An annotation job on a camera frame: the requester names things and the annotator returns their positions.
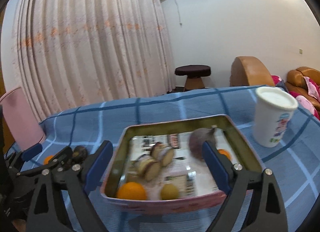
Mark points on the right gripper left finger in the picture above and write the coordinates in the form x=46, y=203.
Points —
x=47, y=210

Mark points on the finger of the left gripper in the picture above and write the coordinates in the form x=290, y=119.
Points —
x=31, y=152
x=59, y=159

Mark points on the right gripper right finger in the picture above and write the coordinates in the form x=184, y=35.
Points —
x=266, y=211

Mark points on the dark water chestnut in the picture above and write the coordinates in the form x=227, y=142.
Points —
x=79, y=155

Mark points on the large orange tangerine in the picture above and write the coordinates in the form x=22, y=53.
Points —
x=47, y=159

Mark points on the small orange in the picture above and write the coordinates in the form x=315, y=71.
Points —
x=132, y=191
x=225, y=153

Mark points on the pink metal tin box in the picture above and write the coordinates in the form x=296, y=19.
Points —
x=196, y=185

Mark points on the small green-yellow fruit front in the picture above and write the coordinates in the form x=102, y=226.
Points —
x=169, y=192

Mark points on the purple passion fruit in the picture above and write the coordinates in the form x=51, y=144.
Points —
x=198, y=137

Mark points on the pink cylindrical appliance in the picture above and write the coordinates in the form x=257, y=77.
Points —
x=20, y=119

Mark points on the blue plaid tablecloth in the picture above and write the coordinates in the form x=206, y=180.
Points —
x=294, y=161

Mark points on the white paper cup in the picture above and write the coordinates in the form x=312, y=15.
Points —
x=273, y=111

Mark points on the floral pink curtain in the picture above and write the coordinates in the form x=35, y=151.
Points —
x=71, y=53

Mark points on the brown leather sofa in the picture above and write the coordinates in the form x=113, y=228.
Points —
x=295, y=82

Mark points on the brown leather armchair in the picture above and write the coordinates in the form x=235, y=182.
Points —
x=249, y=71

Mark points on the dark round stool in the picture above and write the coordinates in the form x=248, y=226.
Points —
x=194, y=74

